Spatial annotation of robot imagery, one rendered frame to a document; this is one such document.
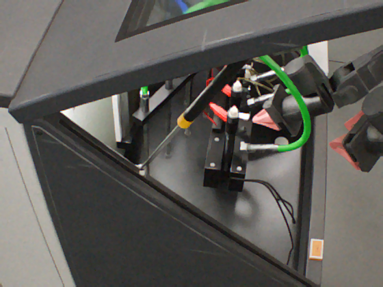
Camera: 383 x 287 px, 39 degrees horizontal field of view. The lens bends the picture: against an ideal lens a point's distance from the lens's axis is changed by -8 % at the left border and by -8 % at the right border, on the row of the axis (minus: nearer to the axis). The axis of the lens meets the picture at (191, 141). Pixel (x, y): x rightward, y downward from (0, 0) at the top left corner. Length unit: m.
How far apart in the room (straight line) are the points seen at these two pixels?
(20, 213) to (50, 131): 0.31
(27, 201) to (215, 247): 0.37
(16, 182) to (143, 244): 0.28
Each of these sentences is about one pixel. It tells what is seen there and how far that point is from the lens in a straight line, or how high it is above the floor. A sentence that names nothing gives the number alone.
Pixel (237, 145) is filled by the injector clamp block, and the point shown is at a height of 0.98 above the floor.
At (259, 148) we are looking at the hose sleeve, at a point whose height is 1.17.
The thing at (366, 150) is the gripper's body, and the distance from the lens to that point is 0.93.
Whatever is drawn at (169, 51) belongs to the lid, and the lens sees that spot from 0.69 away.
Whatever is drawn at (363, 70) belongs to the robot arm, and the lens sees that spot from 1.15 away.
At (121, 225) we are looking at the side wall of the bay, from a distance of 1.07.
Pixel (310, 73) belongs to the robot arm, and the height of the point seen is 1.32.
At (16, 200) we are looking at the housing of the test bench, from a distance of 1.12.
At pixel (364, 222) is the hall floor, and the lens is 2.57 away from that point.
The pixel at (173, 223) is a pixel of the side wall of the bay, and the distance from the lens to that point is 1.03.
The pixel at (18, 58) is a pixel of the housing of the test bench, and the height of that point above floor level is 1.50.
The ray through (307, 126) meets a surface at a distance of 1.08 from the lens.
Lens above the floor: 2.10
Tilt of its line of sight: 52 degrees down
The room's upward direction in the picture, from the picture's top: 3 degrees clockwise
